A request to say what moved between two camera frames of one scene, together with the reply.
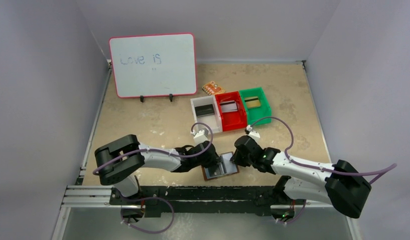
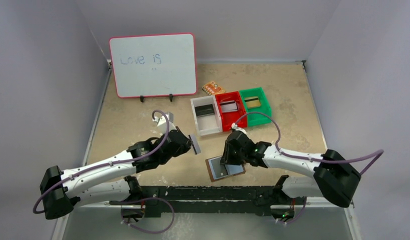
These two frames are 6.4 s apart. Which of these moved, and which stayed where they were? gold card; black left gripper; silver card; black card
Moved: black left gripper
Stayed: silver card; black card; gold card
